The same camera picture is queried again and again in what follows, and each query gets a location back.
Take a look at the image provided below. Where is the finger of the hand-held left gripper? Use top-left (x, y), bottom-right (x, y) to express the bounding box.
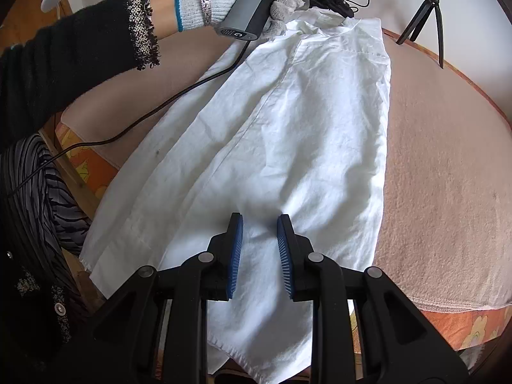
top-left (310, 0), bottom-right (356, 19)

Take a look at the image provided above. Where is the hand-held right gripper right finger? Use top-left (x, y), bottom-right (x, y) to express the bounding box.
top-left (277, 214), bottom-right (468, 384)

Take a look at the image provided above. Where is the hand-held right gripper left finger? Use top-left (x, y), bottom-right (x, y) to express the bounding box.
top-left (80, 213), bottom-right (244, 384)

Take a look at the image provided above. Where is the white shirt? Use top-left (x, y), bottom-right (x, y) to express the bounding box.
top-left (79, 11), bottom-right (392, 384)

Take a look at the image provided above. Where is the person's left forearm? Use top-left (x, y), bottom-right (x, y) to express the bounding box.
top-left (0, 0), bottom-right (179, 148)

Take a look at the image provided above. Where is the black mini tripod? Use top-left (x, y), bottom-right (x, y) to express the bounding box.
top-left (396, 0), bottom-right (444, 68)

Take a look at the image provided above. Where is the beige blanket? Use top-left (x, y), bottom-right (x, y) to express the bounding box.
top-left (60, 28), bottom-right (512, 313)

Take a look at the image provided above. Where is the black striped skirt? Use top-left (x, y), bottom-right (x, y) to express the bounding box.
top-left (0, 134), bottom-right (97, 257)

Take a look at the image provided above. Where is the black cardigan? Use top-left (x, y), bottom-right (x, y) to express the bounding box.
top-left (0, 208), bottom-right (94, 384)

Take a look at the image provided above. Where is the silver bracelet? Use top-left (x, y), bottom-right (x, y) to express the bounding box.
top-left (195, 0), bottom-right (213, 27)

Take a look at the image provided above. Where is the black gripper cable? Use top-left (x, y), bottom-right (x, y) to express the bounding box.
top-left (0, 40), bottom-right (251, 201)

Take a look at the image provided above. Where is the wooden bed frame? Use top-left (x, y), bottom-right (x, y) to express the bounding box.
top-left (40, 116), bottom-right (100, 219)

